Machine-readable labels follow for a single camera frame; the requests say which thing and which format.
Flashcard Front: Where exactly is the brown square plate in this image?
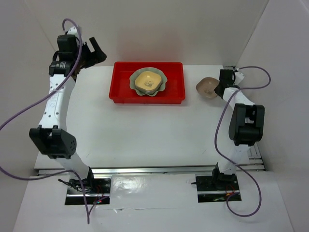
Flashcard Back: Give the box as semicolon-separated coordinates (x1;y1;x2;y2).
196;77;219;99

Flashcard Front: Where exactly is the large green scalloped bowl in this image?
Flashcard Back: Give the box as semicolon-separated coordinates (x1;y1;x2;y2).
129;67;168;97

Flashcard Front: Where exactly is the yellow square plate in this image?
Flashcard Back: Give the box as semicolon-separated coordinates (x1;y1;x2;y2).
134;71;162;94

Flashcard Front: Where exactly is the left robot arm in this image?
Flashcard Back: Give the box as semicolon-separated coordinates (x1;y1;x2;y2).
29;34;107;193

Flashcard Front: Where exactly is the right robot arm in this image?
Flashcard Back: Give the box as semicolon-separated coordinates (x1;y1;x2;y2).
211;69;265;190

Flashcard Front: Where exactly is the red plastic bin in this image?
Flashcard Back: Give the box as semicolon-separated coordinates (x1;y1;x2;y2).
109;61;185;104

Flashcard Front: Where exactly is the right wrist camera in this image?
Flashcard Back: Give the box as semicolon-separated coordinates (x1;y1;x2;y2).
234;71;245;85

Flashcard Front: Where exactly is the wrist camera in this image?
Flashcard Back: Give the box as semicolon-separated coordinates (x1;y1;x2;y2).
234;71;245;85
65;26;82;37

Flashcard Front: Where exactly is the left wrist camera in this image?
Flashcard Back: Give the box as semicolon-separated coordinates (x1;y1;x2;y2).
65;26;82;37

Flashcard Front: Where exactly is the aluminium rail right side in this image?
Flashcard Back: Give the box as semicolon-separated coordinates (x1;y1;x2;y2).
224;65;265;171

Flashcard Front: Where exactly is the aluminium rail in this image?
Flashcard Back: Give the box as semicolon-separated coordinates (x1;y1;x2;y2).
224;65;265;171
38;163;265;175

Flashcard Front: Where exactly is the aluminium rail front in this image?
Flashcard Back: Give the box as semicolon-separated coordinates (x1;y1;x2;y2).
38;163;265;175

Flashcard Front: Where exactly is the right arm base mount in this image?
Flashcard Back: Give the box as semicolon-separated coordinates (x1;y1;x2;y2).
191;176;241;203

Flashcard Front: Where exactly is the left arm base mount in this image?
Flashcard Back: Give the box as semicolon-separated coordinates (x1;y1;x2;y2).
58;177;111;205

